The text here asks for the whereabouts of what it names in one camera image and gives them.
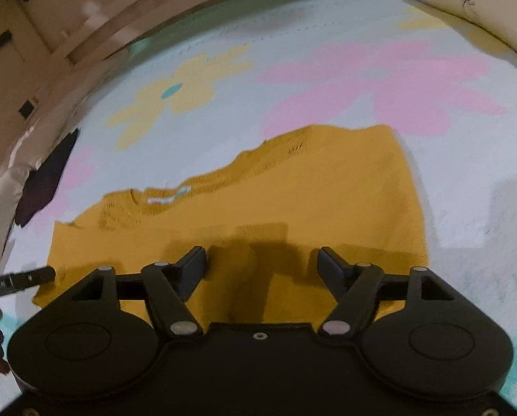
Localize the green bed sheet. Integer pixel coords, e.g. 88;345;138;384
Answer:
128;0;387;55

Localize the cream rolled blanket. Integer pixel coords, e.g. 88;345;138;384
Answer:
0;125;42;271

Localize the cream shelf unit black trim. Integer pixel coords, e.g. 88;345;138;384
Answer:
0;0;75;170

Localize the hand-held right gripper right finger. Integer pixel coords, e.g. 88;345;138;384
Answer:
317;246;456;339

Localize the dark folded cloth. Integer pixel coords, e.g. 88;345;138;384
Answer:
15;128;80;228

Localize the mustard yellow knit sweater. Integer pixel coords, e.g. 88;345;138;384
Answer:
33;124;428;326

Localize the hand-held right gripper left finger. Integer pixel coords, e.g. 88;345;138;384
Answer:
70;246;208;339

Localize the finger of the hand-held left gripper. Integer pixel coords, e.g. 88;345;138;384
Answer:
0;267;56;299

